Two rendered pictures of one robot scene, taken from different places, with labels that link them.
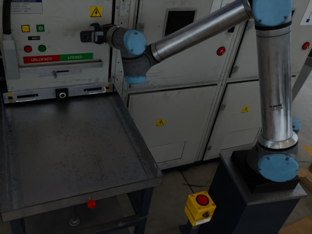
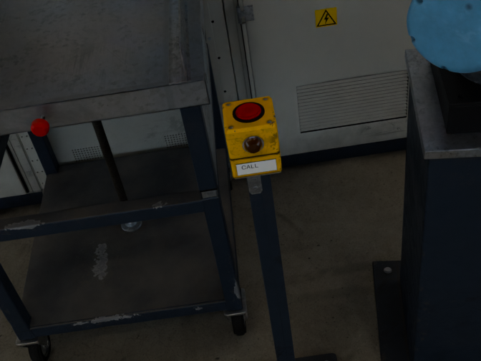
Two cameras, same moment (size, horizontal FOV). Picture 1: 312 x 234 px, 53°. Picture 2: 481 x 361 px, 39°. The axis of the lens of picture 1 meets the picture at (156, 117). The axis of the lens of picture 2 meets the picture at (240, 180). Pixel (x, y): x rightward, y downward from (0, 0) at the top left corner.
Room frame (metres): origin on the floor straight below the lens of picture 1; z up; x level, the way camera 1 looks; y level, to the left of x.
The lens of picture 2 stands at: (0.03, -0.64, 1.54)
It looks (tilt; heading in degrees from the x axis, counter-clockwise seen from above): 42 degrees down; 31
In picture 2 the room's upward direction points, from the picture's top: 10 degrees counter-clockwise
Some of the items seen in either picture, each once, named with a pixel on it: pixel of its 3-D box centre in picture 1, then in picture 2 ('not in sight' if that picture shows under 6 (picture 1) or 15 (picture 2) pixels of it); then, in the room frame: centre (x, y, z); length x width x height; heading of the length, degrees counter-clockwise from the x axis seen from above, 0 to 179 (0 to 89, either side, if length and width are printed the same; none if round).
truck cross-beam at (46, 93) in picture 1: (61, 89); not in sight; (1.32, 0.51, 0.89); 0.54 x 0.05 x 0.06; 119
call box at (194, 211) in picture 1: (199, 208); (252, 137); (0.77, -0.23, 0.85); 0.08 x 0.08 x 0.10; 29
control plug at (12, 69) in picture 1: (10, 57); not in sight; (1.14, 0.65, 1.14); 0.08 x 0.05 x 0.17; 29
